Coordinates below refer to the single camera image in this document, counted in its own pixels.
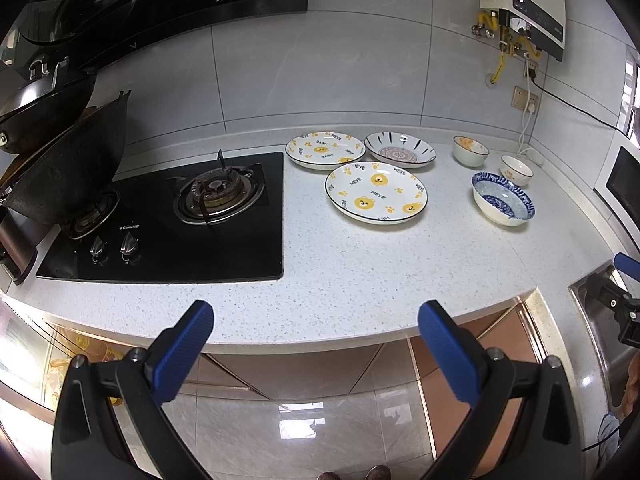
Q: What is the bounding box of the blue floral porcelain bowl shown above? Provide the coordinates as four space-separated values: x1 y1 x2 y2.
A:
471 171 536 228

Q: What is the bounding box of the white bowl brown rim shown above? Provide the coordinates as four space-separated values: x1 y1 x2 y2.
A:
500 155 534 188

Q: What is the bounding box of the orange flower green bowl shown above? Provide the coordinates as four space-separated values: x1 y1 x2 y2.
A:
452 136 490 168

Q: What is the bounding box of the large bear pattern plate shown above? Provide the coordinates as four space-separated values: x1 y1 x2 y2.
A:
324 162 428 226

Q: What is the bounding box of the mandala pattern white plate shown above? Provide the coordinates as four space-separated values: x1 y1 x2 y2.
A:
364 131 437 169

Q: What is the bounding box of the small bear pattern plate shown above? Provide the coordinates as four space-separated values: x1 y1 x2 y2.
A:
285 131 367 171

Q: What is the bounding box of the stainless steel sink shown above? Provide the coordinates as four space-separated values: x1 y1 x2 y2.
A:
570 261 639 414

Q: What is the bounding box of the white microwave oven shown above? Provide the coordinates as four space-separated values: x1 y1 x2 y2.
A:
593 134 640 246

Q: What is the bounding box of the black wok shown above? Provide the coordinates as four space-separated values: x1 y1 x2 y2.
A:
1 92 130 285

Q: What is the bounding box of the black glass gas stove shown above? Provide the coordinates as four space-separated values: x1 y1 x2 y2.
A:
37 153 284 284

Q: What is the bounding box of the white power cable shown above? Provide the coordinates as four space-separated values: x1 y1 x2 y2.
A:
515 102 539 157

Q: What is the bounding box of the beige wall socket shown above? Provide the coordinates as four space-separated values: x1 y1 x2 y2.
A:
511 86 539 113

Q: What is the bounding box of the black power cable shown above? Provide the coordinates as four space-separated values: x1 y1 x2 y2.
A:
527 62 633 137

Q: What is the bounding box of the yellow gas hose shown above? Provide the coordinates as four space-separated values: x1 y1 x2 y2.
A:
470 12 542 85

